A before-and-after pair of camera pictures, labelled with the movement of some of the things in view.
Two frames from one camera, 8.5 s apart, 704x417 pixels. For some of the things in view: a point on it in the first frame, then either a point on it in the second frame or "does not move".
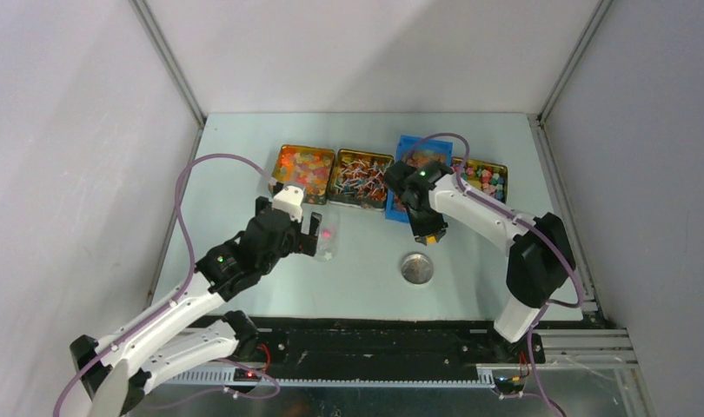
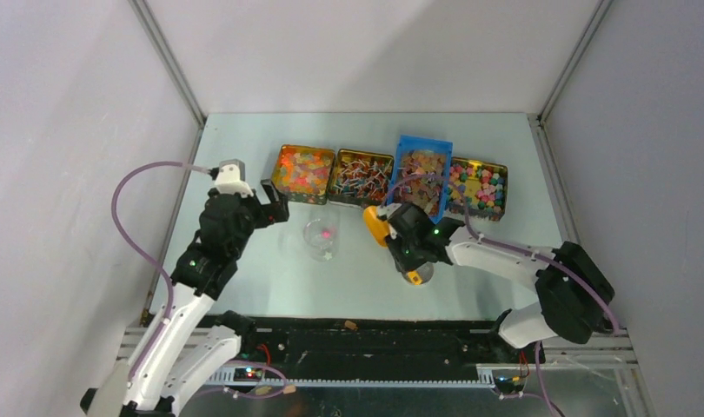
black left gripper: (305, 242) to (268, 215)
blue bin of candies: (415, 151) does not move
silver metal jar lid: (417, 268) does not move
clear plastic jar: (327, 244) does not move
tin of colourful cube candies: (490, 177) does not move
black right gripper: (437, 228) to (403, 264)
